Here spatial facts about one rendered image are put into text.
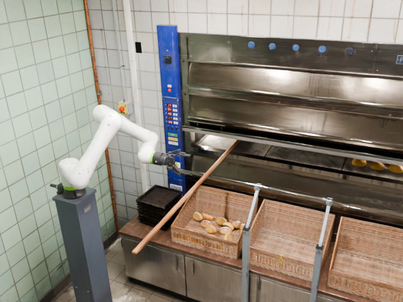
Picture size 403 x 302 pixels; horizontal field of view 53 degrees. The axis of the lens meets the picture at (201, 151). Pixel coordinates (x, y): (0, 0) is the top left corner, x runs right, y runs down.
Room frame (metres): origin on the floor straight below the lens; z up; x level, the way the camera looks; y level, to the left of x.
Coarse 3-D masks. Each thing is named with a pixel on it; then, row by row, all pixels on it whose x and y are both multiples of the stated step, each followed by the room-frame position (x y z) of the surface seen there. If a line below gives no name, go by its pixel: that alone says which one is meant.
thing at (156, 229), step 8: (232, 144) 3.02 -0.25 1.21; (200, 184) 2.44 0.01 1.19; (192, 192) 2.32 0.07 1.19; (184, 200) 2.22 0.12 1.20; (176, 208) 2.13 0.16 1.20; (168, 216) 2.04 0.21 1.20; (160, 224) 1.96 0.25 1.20; (152, 232) 1.89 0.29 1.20; (144, 240) 1.82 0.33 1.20; (136, 248) 1.75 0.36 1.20
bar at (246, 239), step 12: (168, 168) 2.73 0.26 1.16; (180, 168) 2.70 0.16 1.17; (228, 180) 2.52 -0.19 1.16; (240, 180) 2.49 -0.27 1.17; (288, 192) 2.33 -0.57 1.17; (252, 204) 2.35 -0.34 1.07; (324, 216) 2.16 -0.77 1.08; (324, 228) 2.10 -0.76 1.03; (312, 276) 2.01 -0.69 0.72; (312, 288) 2.01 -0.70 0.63; (312, 300) 2.01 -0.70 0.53
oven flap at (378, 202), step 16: (208, 160) 3.02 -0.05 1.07; (224, 176) 2.92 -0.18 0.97; (240, 176) 2.87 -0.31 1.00; (256, 176) 2.82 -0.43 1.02; (272, 176) 2.77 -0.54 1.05; (288, 176) 2.72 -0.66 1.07; (304, 176) 2.68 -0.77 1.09; (272, 192) 2.71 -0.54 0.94; (304, 192) 2.63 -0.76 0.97; (320, 192) 2.59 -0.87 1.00; (336, 192) 2.55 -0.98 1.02; (352, 192) 2.51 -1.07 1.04; (368, 192) 2.47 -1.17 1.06; (384, 192) 2.43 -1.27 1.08; (352, 208) 2.45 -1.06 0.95; (368, 208) 2.42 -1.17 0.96; (384, 208) 2.39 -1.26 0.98; (400, 208) 2.35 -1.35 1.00
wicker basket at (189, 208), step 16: (208, 192) 2.95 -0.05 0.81; (224, 192) 2.90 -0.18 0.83; (192, 208) 2.91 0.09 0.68; (208, 208) 2.92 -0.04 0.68; (224, 208) 2.86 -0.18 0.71; (240, 208) 2.80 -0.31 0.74; (256, 208) 2.75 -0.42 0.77; (176, 224) 2.66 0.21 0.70; (192, 224) 2.81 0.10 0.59; (240, 224) 2.77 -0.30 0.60; (176, 240) 2.58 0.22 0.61; (192, 240) 2.52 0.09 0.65; (208, 240) 2.46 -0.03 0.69; (224, 240) 2.40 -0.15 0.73; (240, 240) 2.43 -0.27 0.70
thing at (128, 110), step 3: (120, 102) 3.29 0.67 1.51; (123, 102) 3.28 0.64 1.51; (126, 102) 3.28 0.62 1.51; (129, 102) 3.28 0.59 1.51; (120, 105) 3.28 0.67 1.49; (123, 105) 3.26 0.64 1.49; (126, 105) 3.25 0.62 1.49; (129, 105) 3.28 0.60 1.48; (126, 108) 3.25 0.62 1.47; (129, 108) 3.27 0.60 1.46; (120, 111) 3.28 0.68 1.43; (123, 111) 3.27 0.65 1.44; (126, 111) 3.25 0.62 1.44; (129, 111) 3.27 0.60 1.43; (132, 111) 3.31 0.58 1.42; (126, 114) 3.26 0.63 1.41
